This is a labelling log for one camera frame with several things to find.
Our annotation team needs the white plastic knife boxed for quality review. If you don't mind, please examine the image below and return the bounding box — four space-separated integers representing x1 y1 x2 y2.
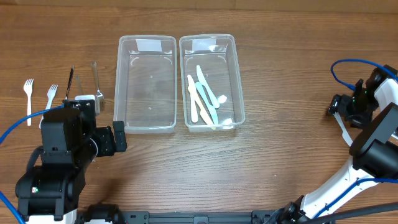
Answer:
196 65 220 109
333 112 353 146
187 75 198 123

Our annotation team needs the cream yellow plastic knife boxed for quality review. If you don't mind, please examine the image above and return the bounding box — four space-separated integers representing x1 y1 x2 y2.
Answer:
188 85 216 130

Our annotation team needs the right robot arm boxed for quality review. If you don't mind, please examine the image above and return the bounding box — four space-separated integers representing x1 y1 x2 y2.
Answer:
268 65 397 223

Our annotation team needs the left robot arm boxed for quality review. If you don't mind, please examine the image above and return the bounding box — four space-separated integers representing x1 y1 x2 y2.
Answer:
15 108 127 222

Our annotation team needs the left clear plastic container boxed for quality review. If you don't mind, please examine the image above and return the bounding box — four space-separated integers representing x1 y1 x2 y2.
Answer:
113 35 177 134

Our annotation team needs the clear plastic container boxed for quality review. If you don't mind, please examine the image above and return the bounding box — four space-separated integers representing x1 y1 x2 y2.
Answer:
179 34 246 133
113 35 177 134

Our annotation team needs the right clear plastic container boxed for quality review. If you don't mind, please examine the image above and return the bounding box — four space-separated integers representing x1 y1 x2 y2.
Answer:
179 34 246 133

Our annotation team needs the long metal fork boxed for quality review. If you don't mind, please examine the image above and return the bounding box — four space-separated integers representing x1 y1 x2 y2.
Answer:
91 61 105 114

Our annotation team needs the short metal fork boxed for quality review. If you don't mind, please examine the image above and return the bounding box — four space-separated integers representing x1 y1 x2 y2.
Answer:
75 75 84 95

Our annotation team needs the white plastic fork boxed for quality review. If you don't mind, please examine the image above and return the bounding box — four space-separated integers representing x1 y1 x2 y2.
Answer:
45 84 58 110
23 78 34 116

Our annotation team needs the white plastic fork far left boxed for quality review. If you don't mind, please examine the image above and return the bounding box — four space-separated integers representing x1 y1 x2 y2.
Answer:
23 78 34 116

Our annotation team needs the light blue plastic knife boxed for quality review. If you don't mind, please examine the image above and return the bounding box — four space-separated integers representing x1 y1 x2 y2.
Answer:
195 82 219 124

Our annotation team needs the right blue cable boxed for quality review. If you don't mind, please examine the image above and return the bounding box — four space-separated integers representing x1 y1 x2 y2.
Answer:
330 58 398 91

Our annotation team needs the blue cable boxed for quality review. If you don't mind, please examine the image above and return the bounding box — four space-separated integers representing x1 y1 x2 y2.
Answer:
0 105 65 224
330 58 398 91

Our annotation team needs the black handled metal fork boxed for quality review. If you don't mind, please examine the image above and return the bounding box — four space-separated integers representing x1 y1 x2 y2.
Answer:
65 65 75 100

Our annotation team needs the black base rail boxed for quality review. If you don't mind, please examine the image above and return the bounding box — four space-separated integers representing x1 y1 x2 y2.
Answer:
74 202 398 224

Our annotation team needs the left blue cable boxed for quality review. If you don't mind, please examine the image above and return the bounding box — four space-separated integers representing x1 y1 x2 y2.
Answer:
0 105 65 224

